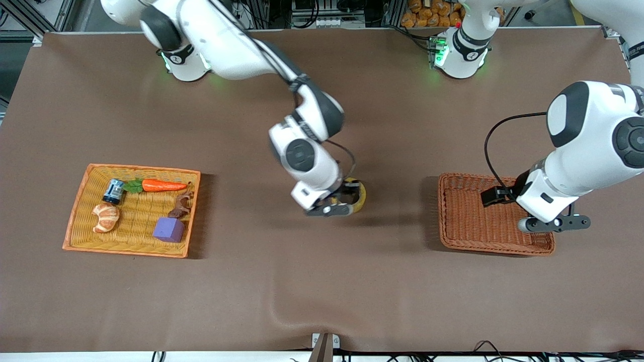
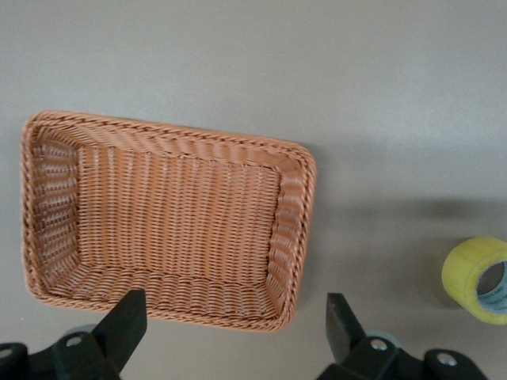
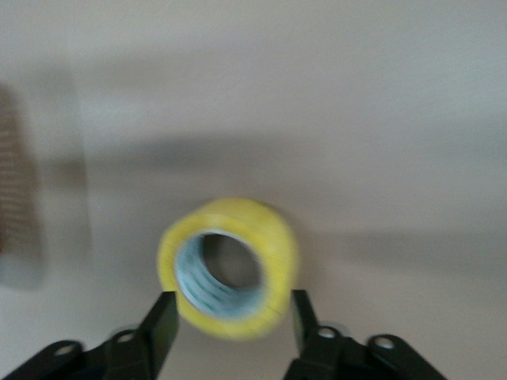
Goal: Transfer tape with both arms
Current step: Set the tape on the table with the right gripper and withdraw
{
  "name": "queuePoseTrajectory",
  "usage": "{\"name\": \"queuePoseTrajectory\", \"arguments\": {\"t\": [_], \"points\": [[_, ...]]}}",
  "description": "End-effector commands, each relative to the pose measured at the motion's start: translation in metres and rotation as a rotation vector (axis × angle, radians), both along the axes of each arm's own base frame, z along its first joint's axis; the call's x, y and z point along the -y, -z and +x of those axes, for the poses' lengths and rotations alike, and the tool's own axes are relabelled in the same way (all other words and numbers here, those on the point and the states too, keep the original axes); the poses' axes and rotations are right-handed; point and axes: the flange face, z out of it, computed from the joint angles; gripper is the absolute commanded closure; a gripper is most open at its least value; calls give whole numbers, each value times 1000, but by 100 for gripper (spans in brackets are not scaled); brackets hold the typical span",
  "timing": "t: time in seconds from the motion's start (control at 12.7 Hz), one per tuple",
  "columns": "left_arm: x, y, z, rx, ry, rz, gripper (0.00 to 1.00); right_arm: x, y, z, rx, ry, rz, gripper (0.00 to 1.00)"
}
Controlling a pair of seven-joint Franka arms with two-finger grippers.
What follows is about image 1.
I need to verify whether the yellowish clear tape roll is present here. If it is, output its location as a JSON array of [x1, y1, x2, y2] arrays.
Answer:
[[343, 176, 367, 215]]

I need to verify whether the brown wicker basket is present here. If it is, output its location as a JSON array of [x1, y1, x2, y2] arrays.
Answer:
[[437, 172, 556, 256]]

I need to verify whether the brown toy pretzel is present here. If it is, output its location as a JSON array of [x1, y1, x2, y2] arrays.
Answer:
[[168, 191, 195, 219]]

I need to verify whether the purple cube block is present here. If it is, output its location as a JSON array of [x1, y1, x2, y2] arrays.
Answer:
[[152, 217, 186, 244]]

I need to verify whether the orange toy carrot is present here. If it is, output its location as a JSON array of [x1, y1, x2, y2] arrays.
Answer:
[[122, 178, 189, 195]]

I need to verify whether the white socket bar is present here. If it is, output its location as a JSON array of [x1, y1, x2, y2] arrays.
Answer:
[[292, 17, 367, 29]]

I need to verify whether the pile of orange toy breads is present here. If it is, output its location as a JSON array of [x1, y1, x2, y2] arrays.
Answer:
[[401, 0, 464, 29]]

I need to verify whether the white power strip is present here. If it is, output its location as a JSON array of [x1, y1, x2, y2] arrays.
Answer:
[[229, 0, 255, 30]]

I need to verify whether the blue battery can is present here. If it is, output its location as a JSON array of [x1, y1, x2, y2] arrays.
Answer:
[[102, 178, 125, 205]]

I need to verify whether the toy croissant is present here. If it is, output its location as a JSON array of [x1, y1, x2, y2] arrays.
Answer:
[[92, 203, 121, 234]]

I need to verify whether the orange woven tray basket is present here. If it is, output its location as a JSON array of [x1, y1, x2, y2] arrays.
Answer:
[[62, 163, 201, 259]]

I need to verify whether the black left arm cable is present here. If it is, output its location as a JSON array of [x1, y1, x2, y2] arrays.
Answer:
[[484, 112, 548, 192]]

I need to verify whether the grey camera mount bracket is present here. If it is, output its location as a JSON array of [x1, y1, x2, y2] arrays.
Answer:
[[311, 332, 341, 362]]

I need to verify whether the aluminium frame profile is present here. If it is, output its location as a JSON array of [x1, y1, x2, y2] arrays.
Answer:
[[0, 0, 76, 43]]

